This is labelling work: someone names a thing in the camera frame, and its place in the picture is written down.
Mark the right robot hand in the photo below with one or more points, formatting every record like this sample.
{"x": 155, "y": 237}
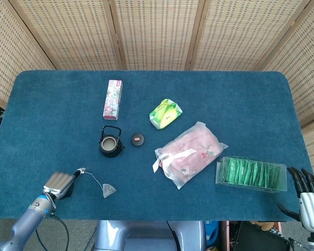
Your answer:
{"x": 312, "y": 209}

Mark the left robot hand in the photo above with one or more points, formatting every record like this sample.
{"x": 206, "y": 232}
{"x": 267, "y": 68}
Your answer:
{"x": 58, "y": 183}

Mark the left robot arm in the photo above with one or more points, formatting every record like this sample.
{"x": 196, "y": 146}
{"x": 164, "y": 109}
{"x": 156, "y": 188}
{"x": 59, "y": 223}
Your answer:
{"x": 26, "y": 225}

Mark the black cast iron teapot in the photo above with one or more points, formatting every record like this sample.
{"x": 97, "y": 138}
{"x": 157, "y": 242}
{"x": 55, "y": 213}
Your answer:
{"x": 112, "y": 153}

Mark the black teapot lid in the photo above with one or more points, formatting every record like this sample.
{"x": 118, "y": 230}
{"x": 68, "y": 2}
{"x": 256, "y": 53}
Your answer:
{"x": 138, "y": 139}

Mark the frosted bag with pink cloth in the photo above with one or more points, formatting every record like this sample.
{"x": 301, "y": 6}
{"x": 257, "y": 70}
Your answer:
{"x": 193, "y": 154}

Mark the beige plush toy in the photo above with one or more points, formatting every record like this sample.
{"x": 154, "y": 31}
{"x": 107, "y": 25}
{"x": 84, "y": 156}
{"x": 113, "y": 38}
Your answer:
{"x": 264, "y": 225}

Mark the black flat case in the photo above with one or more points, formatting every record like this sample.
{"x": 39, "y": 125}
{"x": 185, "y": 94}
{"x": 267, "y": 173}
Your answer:
{"x": 259, "y": 239}

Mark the blue table mat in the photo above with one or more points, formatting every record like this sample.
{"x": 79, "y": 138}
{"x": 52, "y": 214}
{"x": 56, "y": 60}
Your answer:
{"x": 55, "y": 117}

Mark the clear box of green packets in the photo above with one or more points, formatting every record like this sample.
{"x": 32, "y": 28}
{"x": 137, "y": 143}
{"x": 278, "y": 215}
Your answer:
{"x": 251, "y": 173}

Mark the red-brown wooden crate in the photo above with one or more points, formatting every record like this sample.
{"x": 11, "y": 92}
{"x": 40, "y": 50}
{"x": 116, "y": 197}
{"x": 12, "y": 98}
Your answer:
{"x": 226, "y": 235}

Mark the pink floral carton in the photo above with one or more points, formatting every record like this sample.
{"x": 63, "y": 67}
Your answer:
{"x": 112, "y": 100}

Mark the blue-grey robot torso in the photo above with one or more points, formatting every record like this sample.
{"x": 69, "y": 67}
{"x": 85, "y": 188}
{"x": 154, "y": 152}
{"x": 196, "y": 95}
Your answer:
{"x": 146, "y": 235}

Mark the blue package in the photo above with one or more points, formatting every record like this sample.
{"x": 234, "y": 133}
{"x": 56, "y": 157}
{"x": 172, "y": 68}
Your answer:
{"x": 212, "y": 230}

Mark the green snack packet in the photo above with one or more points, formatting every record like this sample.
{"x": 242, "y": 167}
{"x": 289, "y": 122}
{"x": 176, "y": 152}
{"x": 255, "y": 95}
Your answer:
{"x": 165, "y": 115}

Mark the woven bamboo folding screen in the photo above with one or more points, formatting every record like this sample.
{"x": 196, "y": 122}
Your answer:
{"x": 157, "y": 31}

